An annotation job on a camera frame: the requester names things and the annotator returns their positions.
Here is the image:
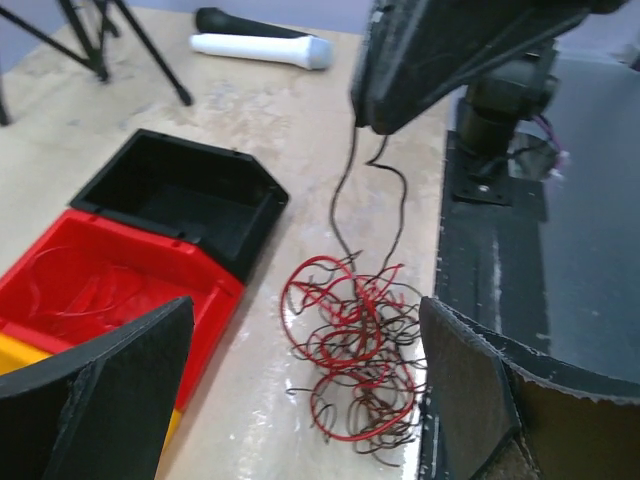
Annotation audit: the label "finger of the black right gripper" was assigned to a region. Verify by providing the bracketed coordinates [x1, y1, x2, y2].
[350, 0, 624, 134]

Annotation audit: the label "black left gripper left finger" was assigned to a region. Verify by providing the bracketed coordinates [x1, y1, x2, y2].
[0, 295, 196, 480]

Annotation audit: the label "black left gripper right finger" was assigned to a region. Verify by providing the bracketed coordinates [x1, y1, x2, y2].
[420, 297, 639, 479]

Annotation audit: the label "black wire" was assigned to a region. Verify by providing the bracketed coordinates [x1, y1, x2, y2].
[327, 124, 409, 281]

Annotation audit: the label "red and black wires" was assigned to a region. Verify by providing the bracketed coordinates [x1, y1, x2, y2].
[279, 254, 431, 469]

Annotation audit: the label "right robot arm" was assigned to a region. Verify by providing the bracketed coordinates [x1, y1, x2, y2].
[351, 1, 625, 158]

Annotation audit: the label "yellow plastic bin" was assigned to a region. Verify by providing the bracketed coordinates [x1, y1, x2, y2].
[0, 332, 184, 461]

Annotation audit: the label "red plastic bin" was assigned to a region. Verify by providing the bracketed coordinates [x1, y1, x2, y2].
[1, 209, 244, 411]

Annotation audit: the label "black plastic bin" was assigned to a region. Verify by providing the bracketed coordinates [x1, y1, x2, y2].
[70, 129, 289, 283]

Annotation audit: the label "black music stand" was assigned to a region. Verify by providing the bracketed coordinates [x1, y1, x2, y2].
[1, 0, 193, 106]

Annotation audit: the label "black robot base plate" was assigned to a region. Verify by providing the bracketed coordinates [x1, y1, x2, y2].
[434, 131, 551, 354]

